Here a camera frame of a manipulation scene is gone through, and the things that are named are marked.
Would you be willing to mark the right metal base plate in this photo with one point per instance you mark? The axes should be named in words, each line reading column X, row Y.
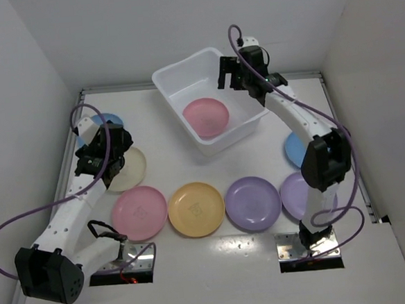
column 289, row 248

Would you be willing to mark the pink plate front row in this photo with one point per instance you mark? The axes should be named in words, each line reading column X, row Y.
column 139, row 213

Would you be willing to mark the light purple plate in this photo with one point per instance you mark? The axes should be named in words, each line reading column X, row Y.
column 294, row 195

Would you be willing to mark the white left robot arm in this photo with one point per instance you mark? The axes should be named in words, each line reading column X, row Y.
column 52, row 269

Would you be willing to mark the metal base plate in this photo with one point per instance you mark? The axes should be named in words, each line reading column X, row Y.
column 289, row 248
column 125, row 265

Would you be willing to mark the yellow plate front row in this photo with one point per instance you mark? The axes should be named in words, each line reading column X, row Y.
column 196, row 210

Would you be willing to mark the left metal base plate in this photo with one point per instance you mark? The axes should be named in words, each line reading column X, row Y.
column 125, row 265

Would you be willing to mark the cream plate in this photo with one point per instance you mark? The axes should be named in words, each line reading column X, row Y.
column 132, row 173

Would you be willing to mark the blue plate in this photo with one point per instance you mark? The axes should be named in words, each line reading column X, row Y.
column 294, row 150
column 115, row 119

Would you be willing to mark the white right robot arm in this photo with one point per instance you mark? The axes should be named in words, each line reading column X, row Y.
column 327, row 156

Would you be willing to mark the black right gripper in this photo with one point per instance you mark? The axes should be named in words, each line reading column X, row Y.
column 230, row 64

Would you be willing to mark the purple plate front row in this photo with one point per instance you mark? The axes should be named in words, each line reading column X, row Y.
column 253, row 204

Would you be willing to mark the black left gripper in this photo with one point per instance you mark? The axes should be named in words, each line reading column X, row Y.
column 87, row 150

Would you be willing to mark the white plastic bin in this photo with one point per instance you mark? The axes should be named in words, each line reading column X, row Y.
column 196, row 77

